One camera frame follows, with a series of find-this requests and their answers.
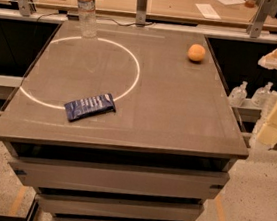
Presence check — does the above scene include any grey drawer cabinet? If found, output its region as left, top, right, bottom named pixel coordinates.
left=0, top=20, right=248, bottom=221

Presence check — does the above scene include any orange fruit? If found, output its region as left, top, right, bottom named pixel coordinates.
left=187, top=44, right=206, bottom=62

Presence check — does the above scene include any clear plastic water bottle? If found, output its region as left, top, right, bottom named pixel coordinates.
left=77, top=0, right=97, bottom=38

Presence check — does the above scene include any white paper sheet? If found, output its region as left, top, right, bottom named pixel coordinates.
left=197, top=3, right=220, bottom=20

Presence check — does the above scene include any blue snack bar wrapper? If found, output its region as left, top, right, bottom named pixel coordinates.
left=64, top=93, right=116, bottom=122

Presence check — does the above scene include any middle metal bracket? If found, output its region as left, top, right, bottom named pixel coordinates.
left=135, top=0, right=148, bottom=26

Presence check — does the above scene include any clear pump bottle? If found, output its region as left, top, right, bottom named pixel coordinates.
left=228, top=81, right=248, bottom=107
left=251, top=82, right=273, bottom=107

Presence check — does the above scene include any black cable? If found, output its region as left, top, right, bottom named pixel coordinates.
left=34, top=6, right=156, bottom=38

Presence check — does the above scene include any right metal bracket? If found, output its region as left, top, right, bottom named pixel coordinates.
left=246, top=0, right=275, bottom=38

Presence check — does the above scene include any left clear pump bottle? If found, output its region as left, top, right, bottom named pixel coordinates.
left=228, top=81, right=248, bottom=107

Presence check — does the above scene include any right clear pump bottle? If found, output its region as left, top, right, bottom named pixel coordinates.
left=251, top=82, right=273, bottom=107

